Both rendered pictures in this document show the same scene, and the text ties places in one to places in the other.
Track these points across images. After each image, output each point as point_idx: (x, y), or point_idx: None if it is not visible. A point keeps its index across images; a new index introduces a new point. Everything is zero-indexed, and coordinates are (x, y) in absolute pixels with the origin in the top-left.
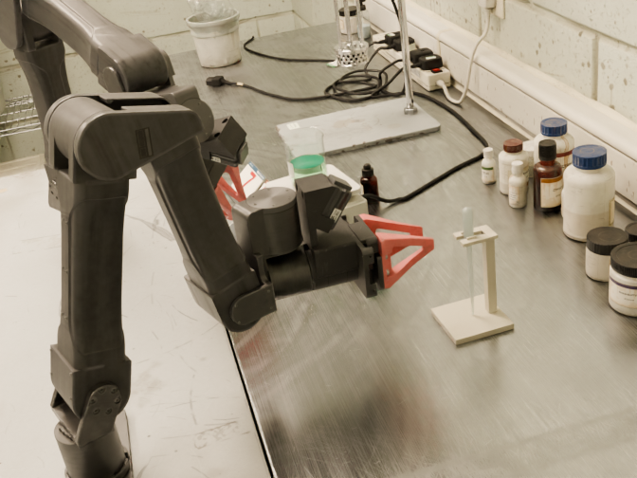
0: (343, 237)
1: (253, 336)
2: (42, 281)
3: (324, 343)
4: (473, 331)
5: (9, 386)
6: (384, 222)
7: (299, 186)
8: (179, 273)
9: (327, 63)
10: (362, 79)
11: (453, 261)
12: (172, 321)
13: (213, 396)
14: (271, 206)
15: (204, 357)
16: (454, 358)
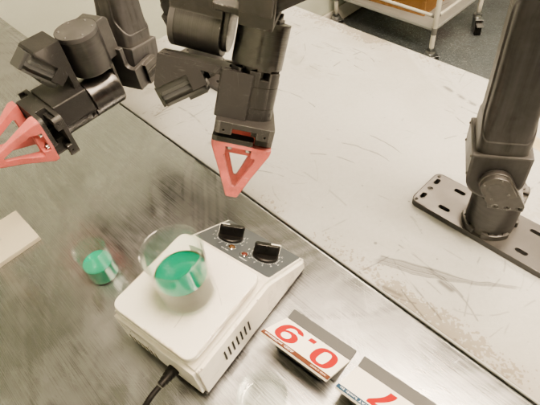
0: (41, 90)
1: (185, 171)
2: (447, 160)
3: (123, 182)
4: (1, 222)
5: (329, 85)
6: (16, 131)
7: (50, 35)
8: (316, 212)
9: None
10: None
11: (24, 322)
12: (265, 161)
13: (180, 123)
14: (69, 22)
15: (210, 144)
16: (18, 202)
